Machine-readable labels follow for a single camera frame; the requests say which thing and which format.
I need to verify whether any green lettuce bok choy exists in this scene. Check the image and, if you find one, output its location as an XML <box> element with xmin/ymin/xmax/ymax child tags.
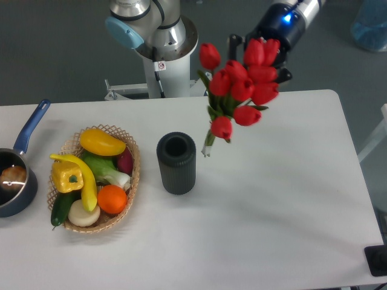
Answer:
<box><xmin>81</xmin><ymin>151</ymin><xmax>131</xmax><ymax>191</ymax></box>

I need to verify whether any woven wicker basket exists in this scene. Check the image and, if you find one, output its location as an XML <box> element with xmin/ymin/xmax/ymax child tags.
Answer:
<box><xmin>47</xmin><ymin>124</ymin><xmax>140</xmax><ymax>233</ymax></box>

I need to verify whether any black cable on pedestal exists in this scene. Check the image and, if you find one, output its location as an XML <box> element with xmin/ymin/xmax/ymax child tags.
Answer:
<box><xmin>151</xmin><ymin>46</ymin><xmax>166</xmax><ymax>98</ymax></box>

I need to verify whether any red tulip bouquet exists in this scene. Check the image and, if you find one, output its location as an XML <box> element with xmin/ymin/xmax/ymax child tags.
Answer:
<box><xmin>198</xmin><ymin>38</ymin><xmax>280</xmax><ymax>157</ymax></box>

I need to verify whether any blue saucepan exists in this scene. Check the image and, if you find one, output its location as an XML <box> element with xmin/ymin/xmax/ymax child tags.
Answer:
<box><xmin>1</xmin><ymin>99</ymin><xmax>51</xmax><ymax>218</ymax></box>

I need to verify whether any white round onion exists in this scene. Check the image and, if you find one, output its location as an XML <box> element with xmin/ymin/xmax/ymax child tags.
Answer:
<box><xmin>68</xmin><ymin>200</ymin><xmax>100</xmax><ymax>227</ymax></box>

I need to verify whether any yellow curved squash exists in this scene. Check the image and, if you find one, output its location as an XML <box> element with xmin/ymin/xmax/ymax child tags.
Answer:
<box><xmin>50</xmin><ymin>154</ymin><xmax>97</xmax><ymax>212</ymax></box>

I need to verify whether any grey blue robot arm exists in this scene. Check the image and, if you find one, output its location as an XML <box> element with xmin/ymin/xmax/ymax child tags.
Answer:
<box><xmin>105</xmin><ymin>1</ymin><xmax>324</xmax><ymax>98</ymax></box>

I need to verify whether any dark red radish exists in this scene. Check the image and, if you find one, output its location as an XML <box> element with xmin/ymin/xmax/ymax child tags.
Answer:
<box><xmin>116</xmin><ymin>148</ymin><xmax>134</xmax><ymax>176</ymax></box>

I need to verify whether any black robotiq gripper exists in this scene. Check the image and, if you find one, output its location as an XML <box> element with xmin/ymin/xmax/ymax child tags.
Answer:
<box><xmin>227</xmin><ymin>2</ymin><xmax>307</xmax><ymax>84</ymax></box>

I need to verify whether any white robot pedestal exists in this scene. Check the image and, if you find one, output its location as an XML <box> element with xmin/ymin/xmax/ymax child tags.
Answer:
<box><xmin>105</xmin><ymin>16</ymin><xmax>204</xmax><ymax>100</ymax></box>

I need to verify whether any brown food in pan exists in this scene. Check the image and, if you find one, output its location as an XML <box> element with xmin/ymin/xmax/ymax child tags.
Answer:
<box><xmin>1</xmin><ymin>166</ymin><xmax>27</xmax><ymax>191</ymax></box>

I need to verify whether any orange fruit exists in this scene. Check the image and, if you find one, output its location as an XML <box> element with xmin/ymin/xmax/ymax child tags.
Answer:
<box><xmin>97</xmin><ymin>185</ymin><xmax>128</xmax><ymax>214</ymax></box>

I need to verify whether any yellow mango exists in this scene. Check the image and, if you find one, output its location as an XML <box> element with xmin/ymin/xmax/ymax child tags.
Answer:
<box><xmin>79</xmin><ymin>128</ymin><xmax>126</xmax><ymax>156</ymax></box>

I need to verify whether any blue translucent container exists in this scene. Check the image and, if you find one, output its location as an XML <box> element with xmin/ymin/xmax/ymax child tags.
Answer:
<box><xmin>350</xmin><ymin>0</ymin><xmax>386</xmax><ymax>53</ymax></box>

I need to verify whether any yellow bell pepper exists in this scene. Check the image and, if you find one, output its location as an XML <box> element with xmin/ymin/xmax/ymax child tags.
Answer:
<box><xmin>51</xmin><ymin>161</ymin><xmax>83</xmax><ymax>193</ymax></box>

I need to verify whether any black device at table edge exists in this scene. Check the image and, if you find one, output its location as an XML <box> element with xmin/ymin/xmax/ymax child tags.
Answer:
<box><xmin>364</xmin><ymin>245</ymin><xmax>386</xmax><ymax>277</ymax></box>

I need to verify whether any dark ribbed vase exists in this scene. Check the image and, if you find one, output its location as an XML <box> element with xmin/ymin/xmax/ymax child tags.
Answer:
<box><xmin>156</xmin><ymin>132</ymin><xmax>197</xmax><ymax>195</ymax></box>

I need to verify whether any green cucumber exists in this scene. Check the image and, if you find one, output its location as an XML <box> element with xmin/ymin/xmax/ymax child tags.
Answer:
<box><xmin>51</xmin><ymin>191</ymin><xmax>80</xmax><ymax>228</ymax></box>

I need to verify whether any white frame at right edge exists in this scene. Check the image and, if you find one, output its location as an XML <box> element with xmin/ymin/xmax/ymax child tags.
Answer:
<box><xmin>357</xmin><ymin>103</ymin><xmax>386</xmax><ymax>163</ymax></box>

